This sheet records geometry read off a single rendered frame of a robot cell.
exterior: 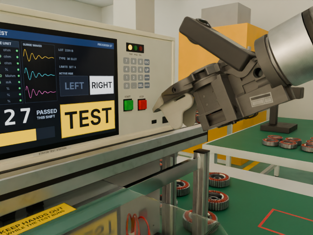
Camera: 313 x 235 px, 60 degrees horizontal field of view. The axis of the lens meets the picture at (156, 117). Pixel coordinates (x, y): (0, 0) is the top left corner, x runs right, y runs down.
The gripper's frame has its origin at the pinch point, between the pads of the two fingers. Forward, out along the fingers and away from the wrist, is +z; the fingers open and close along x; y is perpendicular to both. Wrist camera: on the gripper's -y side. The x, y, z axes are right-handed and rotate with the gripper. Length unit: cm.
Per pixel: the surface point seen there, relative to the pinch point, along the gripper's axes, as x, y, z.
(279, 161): 136, 35, 34
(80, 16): 433, -427, 503
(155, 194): 22.4, 18.5, 29.9
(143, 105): 3.3, -2.0, 6.2
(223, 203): 52, 32, 28
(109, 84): -4.7, -6.0, 4.9
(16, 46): -19.8, -10.4, 2.8
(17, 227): -23.6, 10.7, 6.2
